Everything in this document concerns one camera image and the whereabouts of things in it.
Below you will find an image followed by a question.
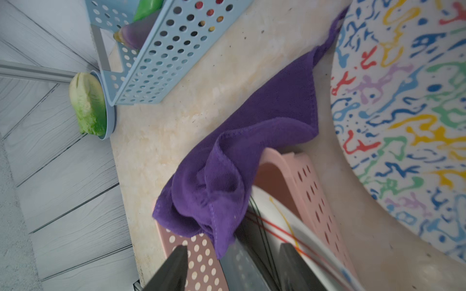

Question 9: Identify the green cabbage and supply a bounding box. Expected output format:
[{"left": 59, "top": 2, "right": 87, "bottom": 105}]
[{"left": 69, "top": 73, "right": 107, "bottom": 137}]

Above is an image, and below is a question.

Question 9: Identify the pink plastic basket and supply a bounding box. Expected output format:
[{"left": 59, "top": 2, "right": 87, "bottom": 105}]
[{"left": 159, "top": 148, "right": 341, "bottom": 291}]

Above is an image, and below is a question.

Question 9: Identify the white plaid striped round plate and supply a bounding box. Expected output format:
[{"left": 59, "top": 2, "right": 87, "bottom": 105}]
[{"left": 240, "top": 186, "right": 364, "bottom": 291}]

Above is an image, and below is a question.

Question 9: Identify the light blue plastic basket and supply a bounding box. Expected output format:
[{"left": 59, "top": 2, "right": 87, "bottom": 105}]
[{"left": 85, "top": 1, "right": 251, "bottom": 106}]

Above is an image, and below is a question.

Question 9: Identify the green cucumber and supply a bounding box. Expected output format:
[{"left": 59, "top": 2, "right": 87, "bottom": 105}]
[{"left": 133, "top": 0, "right": 164, "bottom": 22}]

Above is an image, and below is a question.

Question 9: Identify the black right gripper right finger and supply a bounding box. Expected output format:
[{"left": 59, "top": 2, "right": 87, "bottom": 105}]
[{"left": 279, "top": 243, "right": 326, "bottom": 291}]

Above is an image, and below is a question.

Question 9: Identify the purple eggplant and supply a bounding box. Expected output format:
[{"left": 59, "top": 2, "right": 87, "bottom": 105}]
[{"left": 114, "top": 10, "right": 160, "bottom": 50}]

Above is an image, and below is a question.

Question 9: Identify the small blue plate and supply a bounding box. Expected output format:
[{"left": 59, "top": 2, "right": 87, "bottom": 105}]
[{"left": 91, "top": 70, "right": 117, "bottom": 141}]

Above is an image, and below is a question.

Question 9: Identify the left aluminium frame post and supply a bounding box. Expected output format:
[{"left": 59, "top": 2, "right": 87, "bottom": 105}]
[{"left": 1, "top": 60, "right": 76, "bottom": 84}]

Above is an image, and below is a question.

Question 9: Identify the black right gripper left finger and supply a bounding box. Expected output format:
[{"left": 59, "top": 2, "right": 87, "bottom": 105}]
[{"left": 143, "top": 245, "right": 188, "bottom": 291}]

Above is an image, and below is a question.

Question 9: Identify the dark teal square plate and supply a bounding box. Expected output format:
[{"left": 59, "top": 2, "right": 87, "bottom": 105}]
[{"left": 220, "top": 201, "right": 281, "bottom": 291}]

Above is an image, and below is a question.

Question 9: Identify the purple microfiber cloth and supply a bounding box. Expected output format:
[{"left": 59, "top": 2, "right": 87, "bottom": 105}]
[{"left": 152, "top": 11, "right": 346, "bottom": 258}]

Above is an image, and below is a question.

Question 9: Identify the colourful squiggle round plate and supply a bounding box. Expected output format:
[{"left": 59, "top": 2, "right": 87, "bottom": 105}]
[{"left": 331, "top": 1, "right": 466, "bottom": 263}]

